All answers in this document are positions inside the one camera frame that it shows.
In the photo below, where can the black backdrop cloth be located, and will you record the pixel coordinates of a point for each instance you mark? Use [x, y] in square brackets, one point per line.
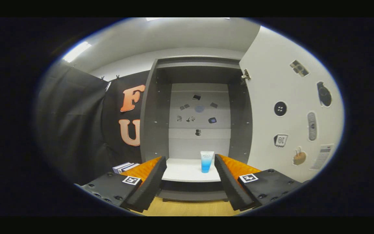
[70, 123]

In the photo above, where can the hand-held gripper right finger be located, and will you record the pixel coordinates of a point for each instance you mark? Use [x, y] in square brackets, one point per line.
[230, 185]

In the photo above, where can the long ceiling strip light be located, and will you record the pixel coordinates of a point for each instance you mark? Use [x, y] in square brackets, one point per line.
[76, 51]

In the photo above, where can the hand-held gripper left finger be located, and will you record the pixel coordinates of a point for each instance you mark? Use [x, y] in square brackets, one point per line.
[153, 185]

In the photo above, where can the white blue spine book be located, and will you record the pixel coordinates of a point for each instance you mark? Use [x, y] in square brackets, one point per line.
[120, 166]

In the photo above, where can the white cabinet door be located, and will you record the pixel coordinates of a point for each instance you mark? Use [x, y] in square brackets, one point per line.
[271, 65]

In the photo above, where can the dark grey cabinet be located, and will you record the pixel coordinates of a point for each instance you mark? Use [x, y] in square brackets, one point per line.
[154, 123]

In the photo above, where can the blue cosmetic tube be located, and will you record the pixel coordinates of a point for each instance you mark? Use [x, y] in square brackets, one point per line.
[206, 162]

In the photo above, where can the metal door hinge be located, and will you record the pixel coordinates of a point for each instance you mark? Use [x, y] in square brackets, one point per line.
[245, 75]

